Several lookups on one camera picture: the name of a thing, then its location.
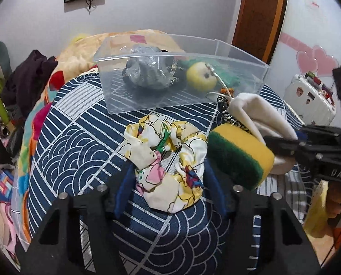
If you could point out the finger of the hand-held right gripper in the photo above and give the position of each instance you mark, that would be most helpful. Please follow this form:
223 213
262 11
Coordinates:
285 146
319 131

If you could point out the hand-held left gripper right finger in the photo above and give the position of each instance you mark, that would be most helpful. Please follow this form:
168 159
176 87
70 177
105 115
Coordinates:
216 190

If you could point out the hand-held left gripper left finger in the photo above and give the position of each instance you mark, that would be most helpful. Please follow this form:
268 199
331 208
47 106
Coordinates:
124 190

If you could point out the white cloth pouch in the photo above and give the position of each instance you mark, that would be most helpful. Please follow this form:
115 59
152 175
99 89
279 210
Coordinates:
262 117

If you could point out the yellow green sponge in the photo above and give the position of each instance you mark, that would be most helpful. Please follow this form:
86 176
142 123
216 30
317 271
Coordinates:
239 154

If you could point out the floral fabric scrunchie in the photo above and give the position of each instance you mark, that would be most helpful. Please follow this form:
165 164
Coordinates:
170 160

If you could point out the clear plastic box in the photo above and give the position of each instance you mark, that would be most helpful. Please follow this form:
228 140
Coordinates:
173 74

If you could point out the person's right hand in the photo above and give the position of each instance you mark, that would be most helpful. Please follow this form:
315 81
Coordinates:
335 203

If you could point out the white small suitcase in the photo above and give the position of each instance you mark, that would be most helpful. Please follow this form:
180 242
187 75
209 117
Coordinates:
310 100

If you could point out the striped white sheet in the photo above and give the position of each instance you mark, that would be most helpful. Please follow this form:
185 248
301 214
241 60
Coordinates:
285 184

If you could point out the navy wave pattern cloth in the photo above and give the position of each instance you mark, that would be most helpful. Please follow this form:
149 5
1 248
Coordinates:
79 154

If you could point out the yellow cloth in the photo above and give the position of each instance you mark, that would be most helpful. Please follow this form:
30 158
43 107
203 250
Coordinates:
316 209

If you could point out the yellow green plush toy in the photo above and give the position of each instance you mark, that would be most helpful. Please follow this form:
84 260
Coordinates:
202 76

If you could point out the grey crumpled cloth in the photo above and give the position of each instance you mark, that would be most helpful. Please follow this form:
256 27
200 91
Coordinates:
147 68

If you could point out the brown wooden door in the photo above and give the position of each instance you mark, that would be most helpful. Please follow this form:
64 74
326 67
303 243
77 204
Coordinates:
259 14

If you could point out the dark purple garment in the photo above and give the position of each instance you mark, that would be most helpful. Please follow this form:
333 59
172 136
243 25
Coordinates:
30 80

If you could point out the pink heart wall sticker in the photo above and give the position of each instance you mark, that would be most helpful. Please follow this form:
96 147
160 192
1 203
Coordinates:
310 56

